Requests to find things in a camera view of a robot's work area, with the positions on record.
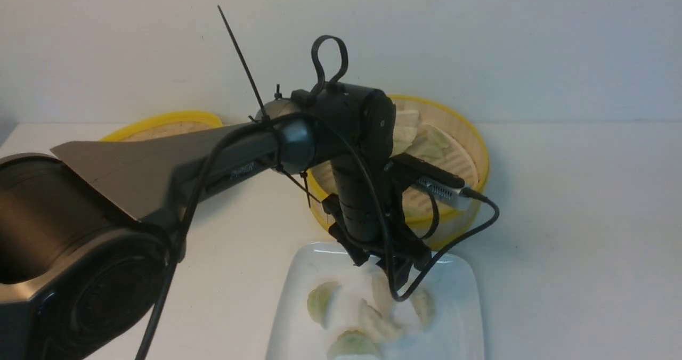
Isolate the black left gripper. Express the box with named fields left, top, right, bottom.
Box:
left=322, top=154, right=432, bottom=296

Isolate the yellow-rimmed bamboo steamer basket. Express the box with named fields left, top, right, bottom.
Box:
left=307, top=95, right=490, bottom=251

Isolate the pink dumpling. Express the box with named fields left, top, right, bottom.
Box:
left=371, top=271, right=395, bottom=318

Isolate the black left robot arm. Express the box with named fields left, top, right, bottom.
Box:
left=2, top=83, right=431, bottom=359

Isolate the white dumpling on plate right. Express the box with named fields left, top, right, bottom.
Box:
left=410, top=288, right=435, bottom=331

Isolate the white dumpling on plate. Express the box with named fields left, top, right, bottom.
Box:
left=358, top=299, right=406, bottom=345
left=410, top=288, right=435, bottom=331

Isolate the white square ceramic plate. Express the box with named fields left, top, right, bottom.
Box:
left=265, top=242, right=485, bottom=359

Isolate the white dumpling on plate centre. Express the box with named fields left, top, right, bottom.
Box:
left=358, top=299, right=406, bottom=345

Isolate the green dumpling on plate left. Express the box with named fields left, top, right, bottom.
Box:
left=306, top=281, right=340, bottom=329

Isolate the green dumpling on plate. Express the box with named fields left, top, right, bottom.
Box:
left=327, top=330, right=383, bottom=359
left=306, top=281, right=340, bottom=329

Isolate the green dumpling on plate bottom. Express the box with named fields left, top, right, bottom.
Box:
left=327, top=330, right=383, bottom=359

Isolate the green dumpling in steamer far-right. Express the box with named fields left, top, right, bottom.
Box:
left=407, top=124, right=450, bottom=160

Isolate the white paper steamer liner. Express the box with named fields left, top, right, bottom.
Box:
left=308, top=108, right=489, bottom=226

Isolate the white dumpling in steamer top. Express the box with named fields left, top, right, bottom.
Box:
left=393, top=110, right=421, bottom=143

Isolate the yellow-rimmed woven bamboo lid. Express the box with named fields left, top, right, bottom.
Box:
left=101, top=110, right=223, bottom=142

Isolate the silver wrist camera on left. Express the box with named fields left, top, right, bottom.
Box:
left=386, top=153, right=471, bottom=210

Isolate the black camera cable left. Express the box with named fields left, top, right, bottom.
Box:
left=133, top=116, right=500, bottom=360

